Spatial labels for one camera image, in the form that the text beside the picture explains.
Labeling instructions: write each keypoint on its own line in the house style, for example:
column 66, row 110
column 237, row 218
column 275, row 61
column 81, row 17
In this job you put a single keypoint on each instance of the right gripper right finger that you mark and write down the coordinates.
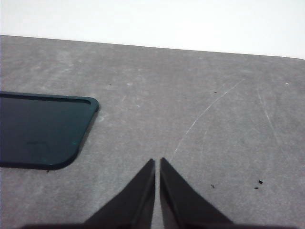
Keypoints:
column 181, row 205

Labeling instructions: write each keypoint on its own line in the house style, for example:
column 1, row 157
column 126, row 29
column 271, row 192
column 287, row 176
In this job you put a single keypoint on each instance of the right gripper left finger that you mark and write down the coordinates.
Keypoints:
column 133, row 205

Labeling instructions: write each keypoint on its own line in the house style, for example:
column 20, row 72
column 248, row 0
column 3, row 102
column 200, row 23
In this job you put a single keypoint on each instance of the dark rectangular tray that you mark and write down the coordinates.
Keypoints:
column 40, row 128

